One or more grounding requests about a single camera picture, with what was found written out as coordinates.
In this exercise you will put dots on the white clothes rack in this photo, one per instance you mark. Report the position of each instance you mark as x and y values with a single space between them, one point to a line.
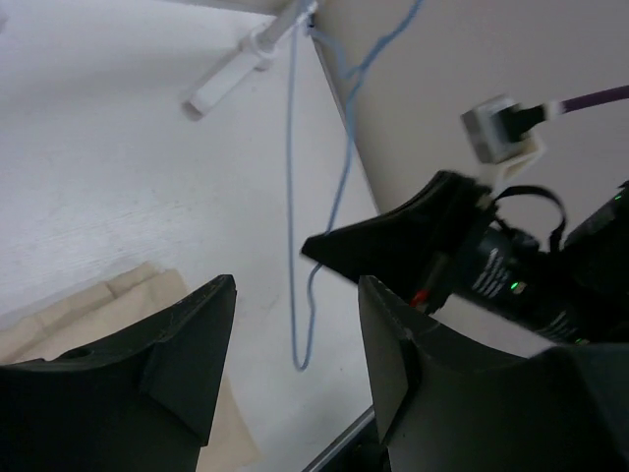
256 51

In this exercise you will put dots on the beige trousers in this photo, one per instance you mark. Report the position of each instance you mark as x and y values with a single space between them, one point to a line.
108 307

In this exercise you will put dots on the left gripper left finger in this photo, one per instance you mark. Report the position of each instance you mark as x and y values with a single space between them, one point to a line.
140 399

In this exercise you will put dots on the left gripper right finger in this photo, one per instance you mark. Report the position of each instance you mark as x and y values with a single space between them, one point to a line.
445 402

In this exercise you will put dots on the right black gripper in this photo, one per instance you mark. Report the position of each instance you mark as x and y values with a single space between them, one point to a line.
449 240

